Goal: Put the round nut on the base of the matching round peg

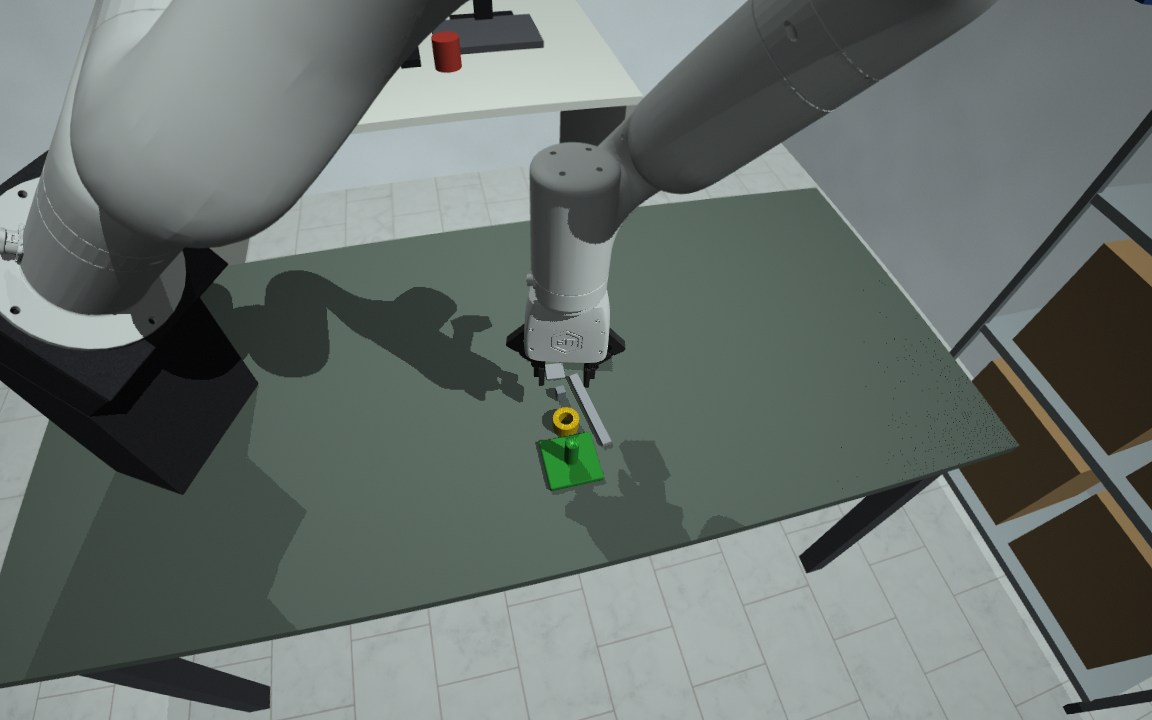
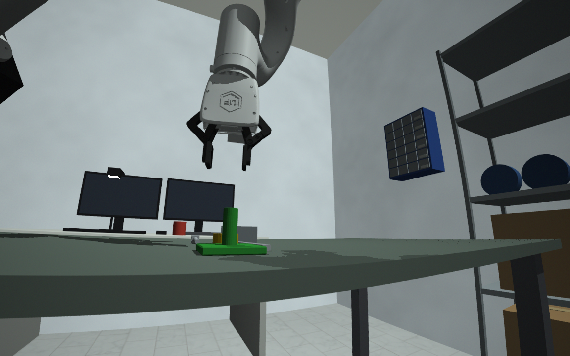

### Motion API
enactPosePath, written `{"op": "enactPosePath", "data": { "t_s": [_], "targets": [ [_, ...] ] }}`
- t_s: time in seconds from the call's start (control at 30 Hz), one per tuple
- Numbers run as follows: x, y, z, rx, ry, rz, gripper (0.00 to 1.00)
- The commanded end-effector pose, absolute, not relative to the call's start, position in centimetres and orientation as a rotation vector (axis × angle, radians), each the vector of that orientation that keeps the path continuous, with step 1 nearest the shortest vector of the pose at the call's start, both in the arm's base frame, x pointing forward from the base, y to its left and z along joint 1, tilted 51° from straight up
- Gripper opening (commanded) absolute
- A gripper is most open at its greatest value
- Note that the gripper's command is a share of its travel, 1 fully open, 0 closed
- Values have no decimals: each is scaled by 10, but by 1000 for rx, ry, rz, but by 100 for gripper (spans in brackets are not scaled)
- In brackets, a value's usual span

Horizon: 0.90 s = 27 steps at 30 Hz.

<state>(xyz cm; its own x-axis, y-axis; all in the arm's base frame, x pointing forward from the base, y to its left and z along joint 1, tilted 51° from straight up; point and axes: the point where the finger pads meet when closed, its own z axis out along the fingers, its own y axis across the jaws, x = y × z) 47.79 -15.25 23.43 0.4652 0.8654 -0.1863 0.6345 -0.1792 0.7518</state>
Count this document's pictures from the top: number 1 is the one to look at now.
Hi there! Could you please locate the white flat bar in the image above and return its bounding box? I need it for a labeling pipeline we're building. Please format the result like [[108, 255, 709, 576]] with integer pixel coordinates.
[[569, 374, 612, 447]]

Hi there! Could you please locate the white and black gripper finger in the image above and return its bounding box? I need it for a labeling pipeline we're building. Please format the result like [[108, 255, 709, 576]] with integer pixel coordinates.
[[506, 324, 545, 386], [583, 328, 626, 388]]

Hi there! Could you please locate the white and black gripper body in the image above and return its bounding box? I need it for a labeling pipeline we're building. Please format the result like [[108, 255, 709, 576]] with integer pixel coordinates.
[[524, 286, 611, 363]]

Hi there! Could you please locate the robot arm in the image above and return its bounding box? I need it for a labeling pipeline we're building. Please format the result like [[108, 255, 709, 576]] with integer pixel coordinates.
[[0, 0, 998, 351]]

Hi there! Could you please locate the green peg on flat base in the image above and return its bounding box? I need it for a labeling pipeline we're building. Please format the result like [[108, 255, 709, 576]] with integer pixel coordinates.
[[539, 432, 604, 491]]

